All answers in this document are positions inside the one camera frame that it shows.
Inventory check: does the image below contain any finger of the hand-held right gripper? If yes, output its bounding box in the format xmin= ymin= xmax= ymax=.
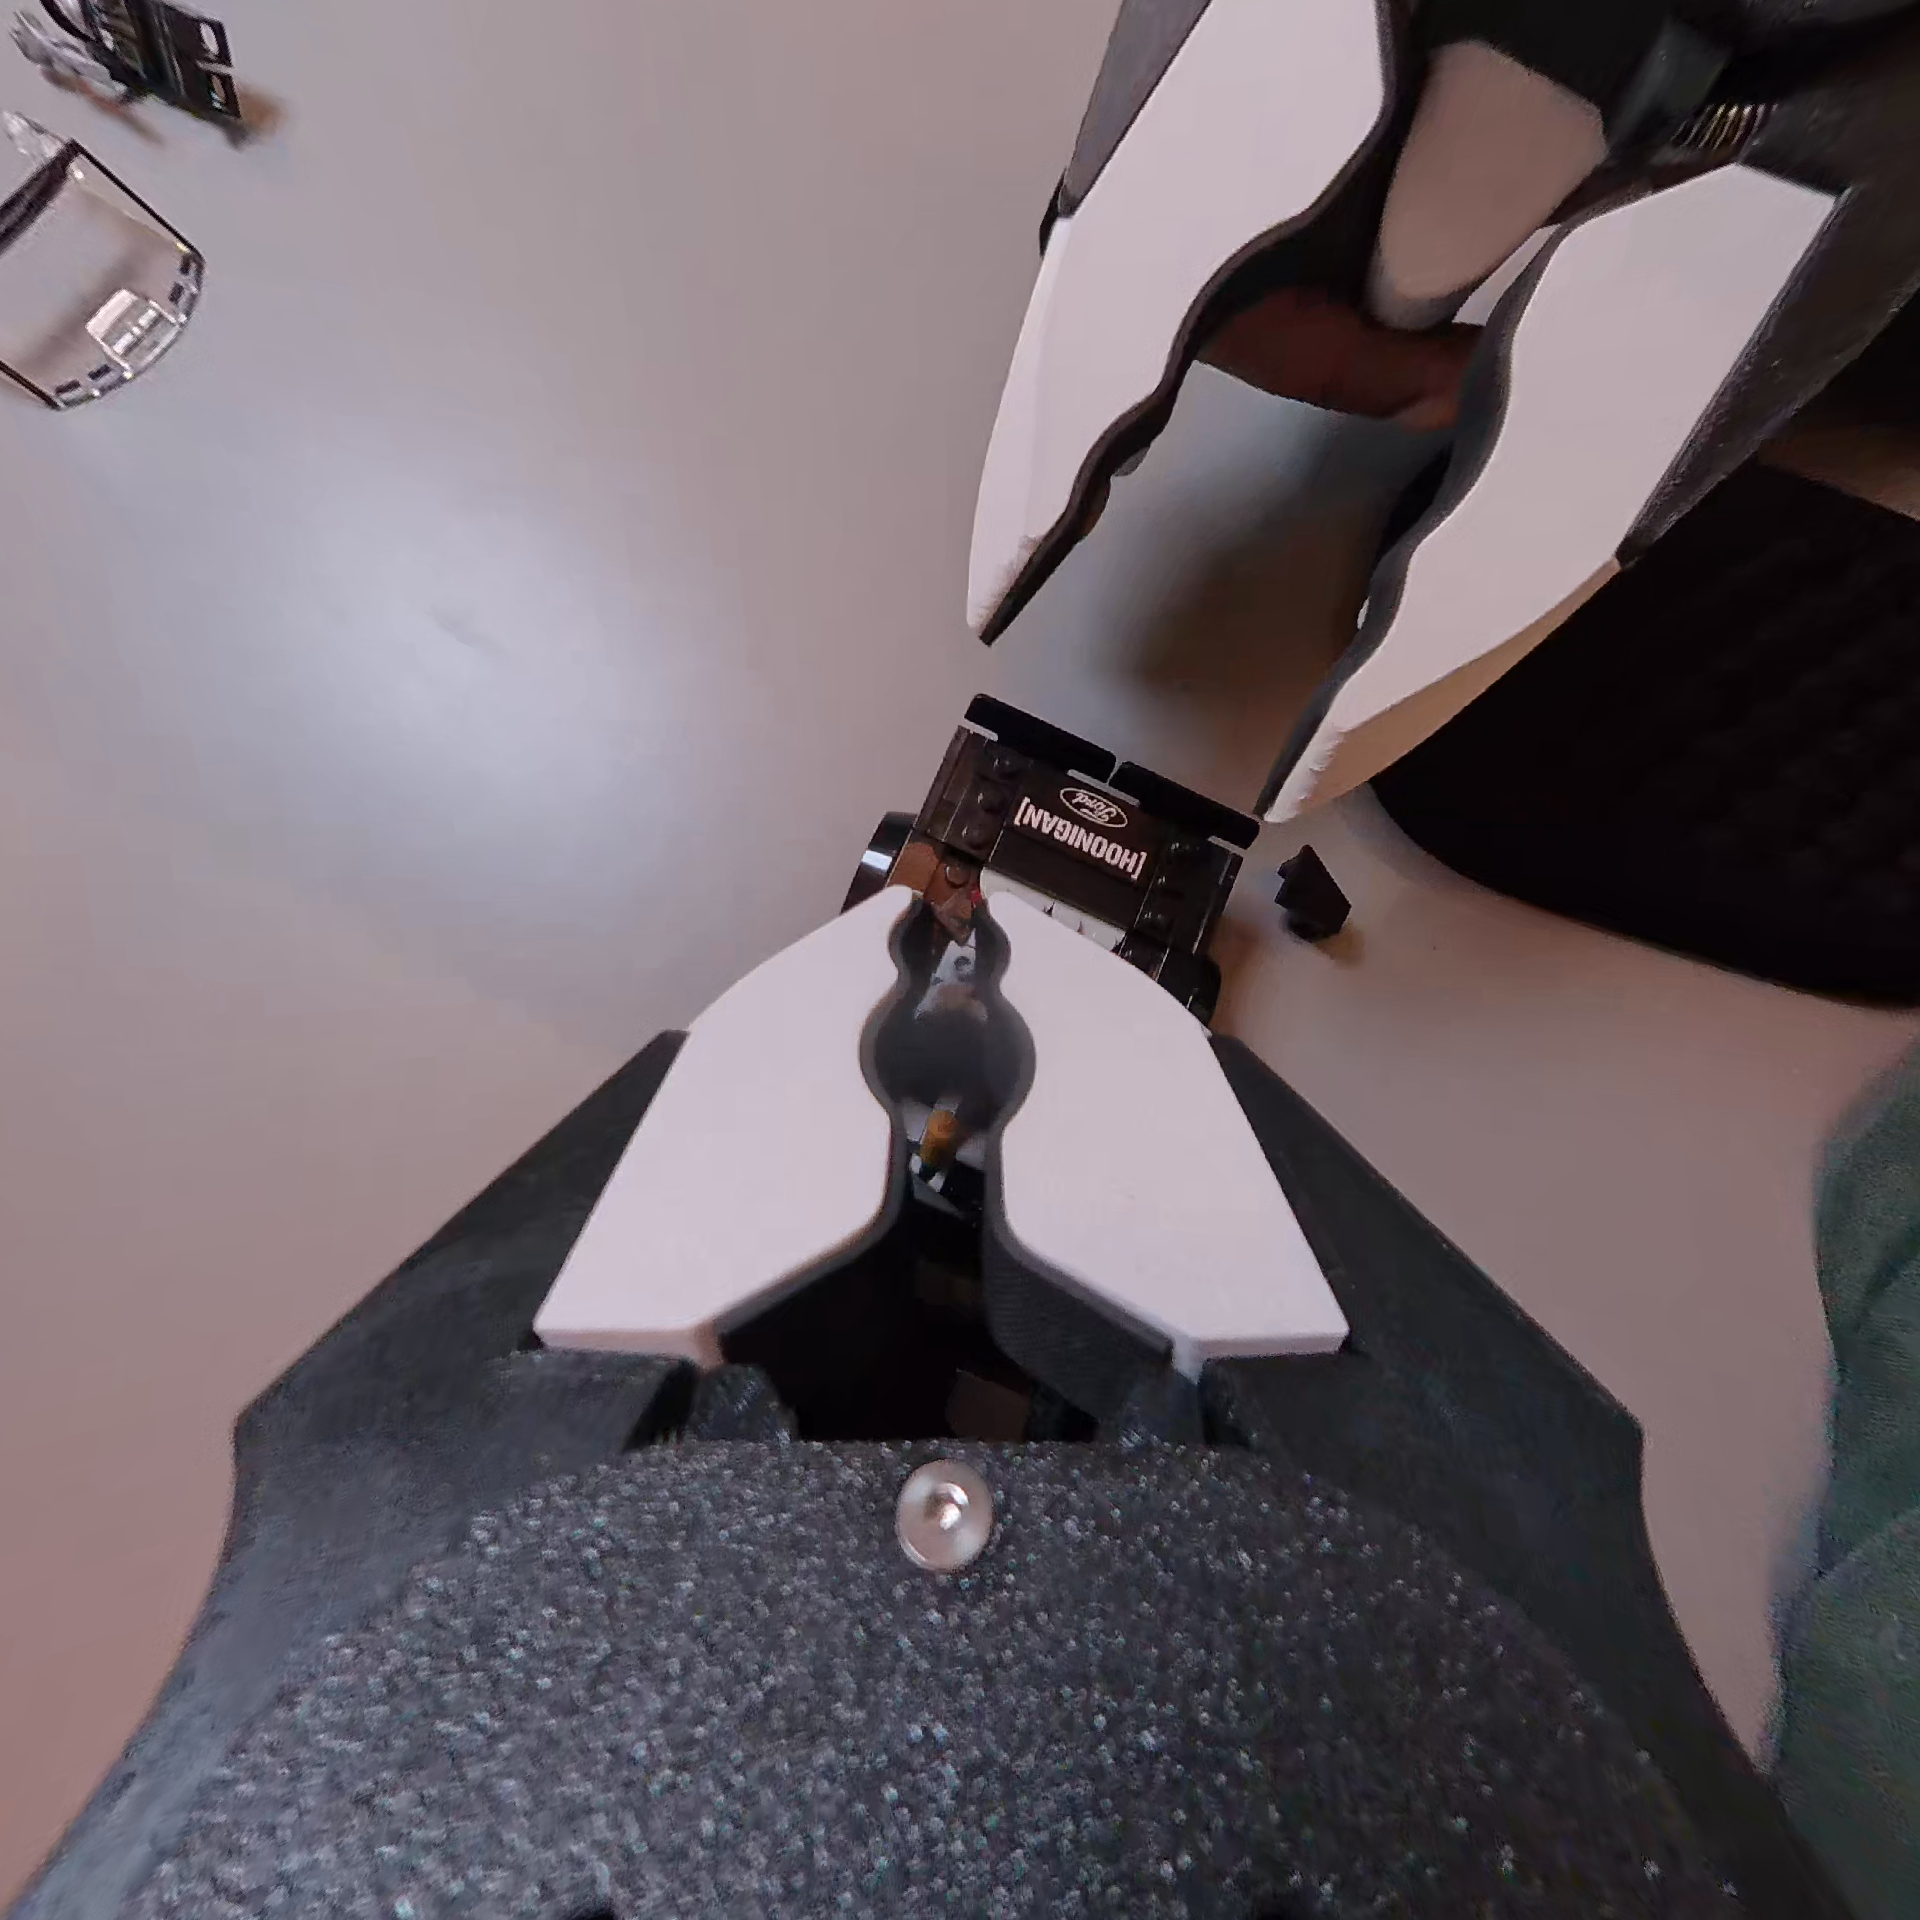
xmin=1261 ymin=166 xmax=1837 ymax=823
xmin=968 ymin=0 xmax=1402 ymax=647

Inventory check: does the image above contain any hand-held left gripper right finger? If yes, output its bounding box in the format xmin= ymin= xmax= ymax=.
xmin=980 ymin=913 xmax=1350 ymax=1380

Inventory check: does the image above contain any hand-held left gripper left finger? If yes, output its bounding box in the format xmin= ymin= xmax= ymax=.
xmin=534 ymin=894 xmax=919 ymax=1363

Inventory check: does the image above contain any black lego car model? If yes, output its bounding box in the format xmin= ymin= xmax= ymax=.
xmin=854 ymin=696 xmax=1261 ymax=1202

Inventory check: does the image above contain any small black lego piece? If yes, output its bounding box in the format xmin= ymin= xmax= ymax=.
xmin=17 ymin=0 xmax=244 ymax=126

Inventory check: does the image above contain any clear lego windshield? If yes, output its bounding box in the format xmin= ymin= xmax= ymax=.
xmin=0 ymin=112 xmax=206 ymax=414

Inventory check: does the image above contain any person's right hand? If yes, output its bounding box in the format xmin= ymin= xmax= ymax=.
xmin=1218 ymin=282 xmax=1487 ymax=432

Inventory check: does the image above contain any black mesh pad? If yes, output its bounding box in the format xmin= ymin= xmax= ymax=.
xmin=1375 ymin=458 xmax=1920 ymax=1012

